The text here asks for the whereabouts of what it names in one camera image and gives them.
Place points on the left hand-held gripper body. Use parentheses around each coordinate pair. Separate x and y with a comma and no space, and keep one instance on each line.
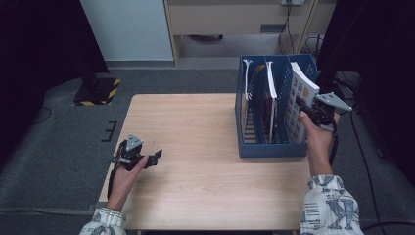
(130,161)

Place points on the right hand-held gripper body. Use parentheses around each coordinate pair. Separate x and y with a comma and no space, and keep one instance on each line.
(323,114)

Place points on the white magazine with picture grid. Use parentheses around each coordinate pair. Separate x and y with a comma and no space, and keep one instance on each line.
(295,107)

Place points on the purple magazine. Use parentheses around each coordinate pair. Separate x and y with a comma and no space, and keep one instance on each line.
(270,84)

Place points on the blue file rack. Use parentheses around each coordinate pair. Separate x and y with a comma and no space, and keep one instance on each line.
(254,130)

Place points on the black magazine with red cards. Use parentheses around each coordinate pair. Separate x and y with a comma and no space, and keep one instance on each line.
(247,78)

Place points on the person's left hand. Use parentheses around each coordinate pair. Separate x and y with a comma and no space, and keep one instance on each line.
(120,187)

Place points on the person's right hand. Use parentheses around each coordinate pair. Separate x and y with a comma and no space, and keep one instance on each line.
(319,147)

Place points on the black curtain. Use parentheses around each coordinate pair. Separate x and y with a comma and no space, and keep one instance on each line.
(39,49)
(385,49)

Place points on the white power strip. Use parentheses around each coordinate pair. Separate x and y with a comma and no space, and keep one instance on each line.
(292,2)

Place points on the light wooden cabinet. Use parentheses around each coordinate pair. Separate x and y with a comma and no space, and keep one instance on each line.
(225,19)

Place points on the white panel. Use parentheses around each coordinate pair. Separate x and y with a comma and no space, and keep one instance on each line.
(127,29)

